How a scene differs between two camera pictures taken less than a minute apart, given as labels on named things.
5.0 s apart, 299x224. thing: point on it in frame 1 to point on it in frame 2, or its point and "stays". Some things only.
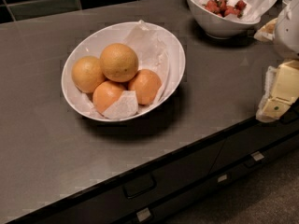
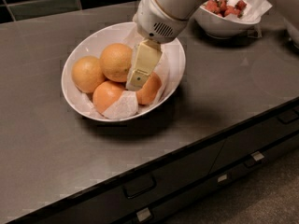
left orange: (86, 73) stays
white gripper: (288, 32) to (154, 21)
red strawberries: (220, 7) stays
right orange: (146, 84) stays
